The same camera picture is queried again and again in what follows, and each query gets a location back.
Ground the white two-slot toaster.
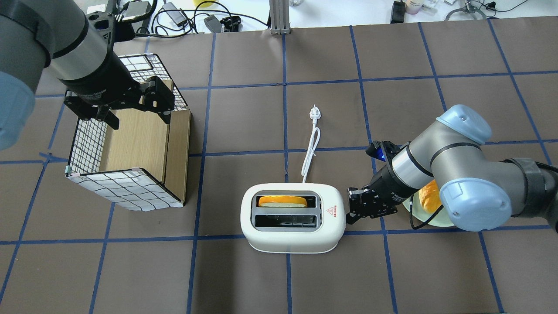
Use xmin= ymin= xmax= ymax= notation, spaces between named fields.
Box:
xmin=240 ymin=183 xmax=346 ymax=254

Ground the large black power brick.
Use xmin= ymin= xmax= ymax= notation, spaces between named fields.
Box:
xmin=115 ymin=0 xmax=158 ymax=24

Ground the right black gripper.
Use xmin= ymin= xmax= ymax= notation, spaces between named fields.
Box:
xmin=345 ymin=165 xmax=418 ymax=225

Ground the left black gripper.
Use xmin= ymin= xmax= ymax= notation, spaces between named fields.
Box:
xmin=60 ymin=51 xmax=175 ymax=130

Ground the aluminium frame post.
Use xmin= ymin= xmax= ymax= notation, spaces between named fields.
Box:
xmin=269 ymin=0 xmax=291 ymax=34

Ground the yellow bread slice in toaster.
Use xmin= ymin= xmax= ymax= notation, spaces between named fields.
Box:
xmin=257 ymin=195 xmax=308 ymax=208

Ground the yellow bread on plate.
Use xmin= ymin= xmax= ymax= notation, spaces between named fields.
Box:
xmin=418 ymin=180 xmax=442 ymax=213

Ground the grid pattern storage basket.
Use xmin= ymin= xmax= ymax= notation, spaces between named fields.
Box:
xmin=65 ymin=54 xmax=192 ymax=212

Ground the black power adapter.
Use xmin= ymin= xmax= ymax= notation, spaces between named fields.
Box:
xmin=389 ymin=0 xmax=406 ymax=24

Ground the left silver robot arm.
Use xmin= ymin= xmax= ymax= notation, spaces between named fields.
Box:
xmin=0 ymin=0 xmax=175 ymax=150

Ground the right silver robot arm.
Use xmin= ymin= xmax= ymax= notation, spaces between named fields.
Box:
xmin=346 ymin=105 xmax=557 ymax=231

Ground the white power cord with plug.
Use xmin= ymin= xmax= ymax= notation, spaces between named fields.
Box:
xmin=302 ymin=104 xmax=323 ymax=184

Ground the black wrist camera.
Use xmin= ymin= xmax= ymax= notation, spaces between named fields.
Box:
xmin=365 ymin=140 xmax=401 ymax=163

